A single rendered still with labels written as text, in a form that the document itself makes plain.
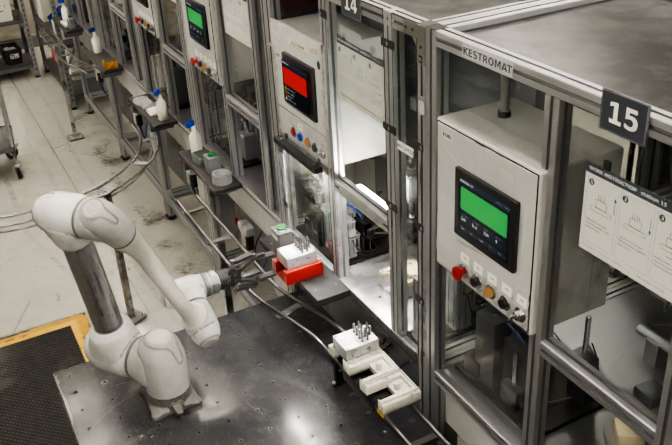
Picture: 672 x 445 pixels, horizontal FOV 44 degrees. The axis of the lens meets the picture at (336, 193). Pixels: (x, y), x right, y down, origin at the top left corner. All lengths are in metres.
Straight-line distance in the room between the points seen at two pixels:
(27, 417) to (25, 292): 1.15
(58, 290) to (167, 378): 2.30
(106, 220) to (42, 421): 1.82
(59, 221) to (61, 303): 2.39
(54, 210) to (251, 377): 0.97
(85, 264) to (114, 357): 0.39
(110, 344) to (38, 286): 2.29
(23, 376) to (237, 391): 1.71
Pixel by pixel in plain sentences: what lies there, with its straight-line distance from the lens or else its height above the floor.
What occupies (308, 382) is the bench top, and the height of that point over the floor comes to 0.68.
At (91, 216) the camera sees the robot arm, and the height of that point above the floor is 1.50.
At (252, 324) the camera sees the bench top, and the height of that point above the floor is 0.68.
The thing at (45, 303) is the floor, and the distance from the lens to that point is 5.06.
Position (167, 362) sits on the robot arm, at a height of 0.89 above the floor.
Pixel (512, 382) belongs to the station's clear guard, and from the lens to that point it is 2.40.
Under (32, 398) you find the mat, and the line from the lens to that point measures 4.36.
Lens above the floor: 2.65
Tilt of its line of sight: 27 degrees down
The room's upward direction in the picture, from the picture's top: 3 degrees counter-clockwise
